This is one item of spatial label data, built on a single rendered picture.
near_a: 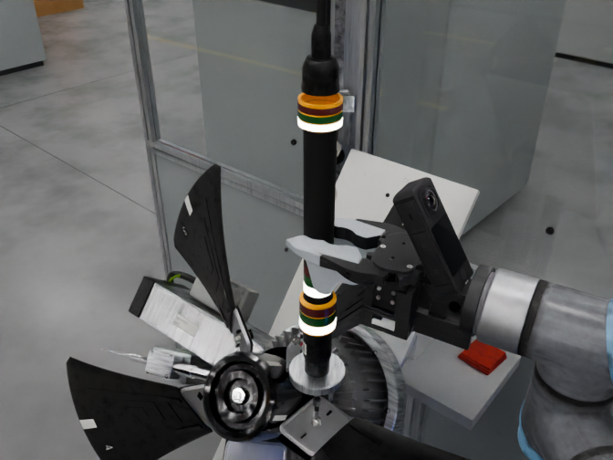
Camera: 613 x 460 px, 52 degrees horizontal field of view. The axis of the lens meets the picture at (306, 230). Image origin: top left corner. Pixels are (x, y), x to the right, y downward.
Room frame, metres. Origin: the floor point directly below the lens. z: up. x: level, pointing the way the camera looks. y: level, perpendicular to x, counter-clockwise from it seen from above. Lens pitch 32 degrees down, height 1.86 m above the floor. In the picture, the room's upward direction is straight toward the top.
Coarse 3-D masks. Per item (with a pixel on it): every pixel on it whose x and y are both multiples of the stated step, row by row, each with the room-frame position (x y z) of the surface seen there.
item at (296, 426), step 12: (300, 408) 0.59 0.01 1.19; (312, 408) 0.59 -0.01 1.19; (324, 408) 0.60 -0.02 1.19; (336, 408) 0.60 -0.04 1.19; (288, 420) 0.57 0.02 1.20; (300, 420) 0.57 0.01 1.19; (324, 420) 0.58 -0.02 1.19; (336, 420) 0.58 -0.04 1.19; (348, 420) 0.58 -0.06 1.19; (288, 432) 0.55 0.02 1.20; (300, 432) 0.55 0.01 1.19; (312, 432) 0.55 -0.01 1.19; (324, 432) 0.56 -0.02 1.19; (336, 432) 0.56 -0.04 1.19; (300, 444) 0.53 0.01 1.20; (312, 444) 0.53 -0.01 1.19
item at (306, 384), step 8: (296, 360) 0.58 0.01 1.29; (304, 360) 0.58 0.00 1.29; (336, 360) 0.58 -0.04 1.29; (296, 368) 0.57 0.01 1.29; (304, 368) 0.57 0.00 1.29; (336, 368) 0.57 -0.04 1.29; (344, 368) 0.57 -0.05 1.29; (288, 376) 0.56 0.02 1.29; (296, 376) 0.55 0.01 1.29; (304, 376) 0.55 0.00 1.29; (328, 376) 0.55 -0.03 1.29; (336, 376) 0.55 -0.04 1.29; (344, 376) 0.56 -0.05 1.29; (296, 384) 0.54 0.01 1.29; (304, 384) 0.54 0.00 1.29; (312, 384) 0.54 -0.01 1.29; (320, 384) 0.54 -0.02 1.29; (328, 384) 0.54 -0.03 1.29; (336, 384) 0.54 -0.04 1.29; (304, 392) 0.54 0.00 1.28; (312, 392) 0.53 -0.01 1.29; (320, 392) 0.53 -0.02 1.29; (328, 392) 0.54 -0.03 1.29
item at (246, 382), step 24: (240, 360) 0.62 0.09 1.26; (264, 360) 0.61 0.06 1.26; (216, 384) 0.62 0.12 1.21; (240, 384) 0.60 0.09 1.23; (264, 384) 0.59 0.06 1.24; (288, 384) 0.60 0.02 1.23; (216, 408) 0.59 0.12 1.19; (240, 408) 0.58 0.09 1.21; (264, 408) 0.57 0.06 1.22; (288, 408) 0.58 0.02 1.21; (216, 432) 0.56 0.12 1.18; (240, 432) 0.55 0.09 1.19; (264, 432) 0.55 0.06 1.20
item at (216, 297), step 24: (216, 168) 0.85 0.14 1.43; (192, 192) 0.89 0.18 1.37; (216, 192) 0.83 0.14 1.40; (192, 216) 0.87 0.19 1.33; (216, 216) 0.80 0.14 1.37; (192, 240) 0.86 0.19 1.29; (216, 240) 0.78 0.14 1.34; (192, 264) 0.86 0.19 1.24; (216, 264) 0.77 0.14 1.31; (216, 288) 0.76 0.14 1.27
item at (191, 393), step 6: (186, 390) 0.65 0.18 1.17; (192, 390) 0.65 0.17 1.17; (198, 390) 0.65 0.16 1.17; (186, 396) 0.65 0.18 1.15; (192, 396) 0.65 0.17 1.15; (192, 402) 0.65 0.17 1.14; (198, 402) 0.65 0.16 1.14; (192, 408) 0.65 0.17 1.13; (198, 408) 0.65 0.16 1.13; (198, 414) 0.65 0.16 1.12; (204, 414) 0.65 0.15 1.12; (204, 420) 0.65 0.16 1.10; (210, 426) 0.65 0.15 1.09
